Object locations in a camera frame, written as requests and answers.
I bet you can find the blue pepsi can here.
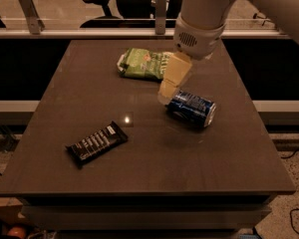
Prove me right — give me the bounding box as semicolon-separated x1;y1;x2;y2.
166;91;216;127

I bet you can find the metal railing bracket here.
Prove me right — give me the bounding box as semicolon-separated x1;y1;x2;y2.
18;0;45;35
155;0;166;35

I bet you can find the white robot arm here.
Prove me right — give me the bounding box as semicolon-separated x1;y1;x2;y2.
158;0;299;105

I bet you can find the left metal railing bracket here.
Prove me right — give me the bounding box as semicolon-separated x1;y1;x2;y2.
18;0;45;35

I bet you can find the dark brown table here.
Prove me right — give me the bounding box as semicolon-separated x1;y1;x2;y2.
0;40;295;230

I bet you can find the black office chair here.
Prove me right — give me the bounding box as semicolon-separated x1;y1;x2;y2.
81;0;182;28

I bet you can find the orange round object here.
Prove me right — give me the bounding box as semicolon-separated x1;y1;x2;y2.
7;226;27;239

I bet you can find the black snack bar wrapper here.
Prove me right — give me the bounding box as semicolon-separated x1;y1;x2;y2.
66;121;128;167

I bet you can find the wooden stool frame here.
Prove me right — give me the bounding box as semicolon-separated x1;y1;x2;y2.
252;13;273;26

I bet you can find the middle metal railing bracket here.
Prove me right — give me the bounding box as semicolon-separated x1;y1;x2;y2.
155;0;166;35

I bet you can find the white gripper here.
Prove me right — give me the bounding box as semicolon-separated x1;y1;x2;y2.
157;15;225;105

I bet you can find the green chip bag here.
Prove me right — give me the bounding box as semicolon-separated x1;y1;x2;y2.
117;48;172;82

